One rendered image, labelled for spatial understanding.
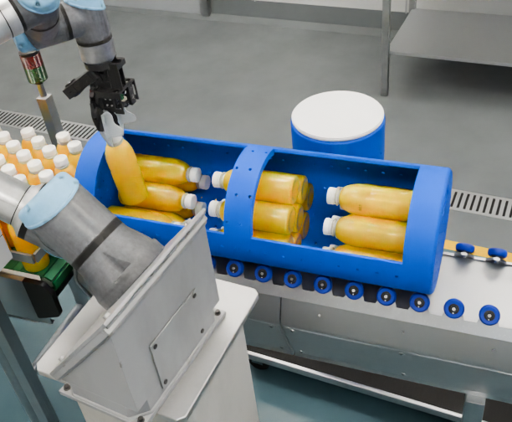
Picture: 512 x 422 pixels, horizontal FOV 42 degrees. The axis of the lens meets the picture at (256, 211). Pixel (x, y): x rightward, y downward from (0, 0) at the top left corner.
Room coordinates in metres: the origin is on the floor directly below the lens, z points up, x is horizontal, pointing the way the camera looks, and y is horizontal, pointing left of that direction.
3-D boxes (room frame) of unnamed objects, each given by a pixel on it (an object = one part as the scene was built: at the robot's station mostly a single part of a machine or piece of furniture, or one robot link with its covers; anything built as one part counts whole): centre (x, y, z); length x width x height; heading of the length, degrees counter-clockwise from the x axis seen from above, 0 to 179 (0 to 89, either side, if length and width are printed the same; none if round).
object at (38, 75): (1.97, 0.63, 1.18); 0.06 x 0.06 x 0.05
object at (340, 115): (1.74, -0.28, 1.03); 0.28 x 0.28 x 0.01
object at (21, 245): (1.39, 0.61, 0.99); 0.07 x 0.07 x 0.19
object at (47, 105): (1.97, 0.63, 0.55); 0.04 x 0.04 x 1.10; 65
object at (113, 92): (1.35, 0.28, 1.43); 0.09 x 0.08 x 0.12; 65
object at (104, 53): (1.36, 0.29, 1.51); 0.08 x 0.08 x 0.05
